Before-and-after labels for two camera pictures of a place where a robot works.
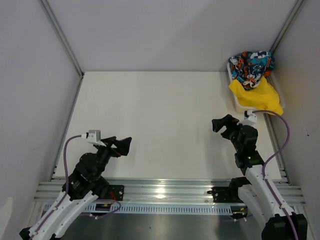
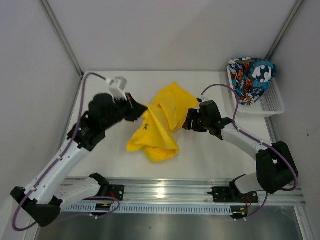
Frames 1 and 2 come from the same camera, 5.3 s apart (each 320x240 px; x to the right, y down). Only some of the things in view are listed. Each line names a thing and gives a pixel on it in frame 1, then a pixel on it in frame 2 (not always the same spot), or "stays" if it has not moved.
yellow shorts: x=261 y=96 → x=171 y=107
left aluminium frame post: x=62 y=36 stays
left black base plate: x=116 y=192 stays
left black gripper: x=122 y=145 → x=135 y=109
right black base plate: x=223 y=194 stays
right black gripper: x=227 y=121 → x=192 y=115
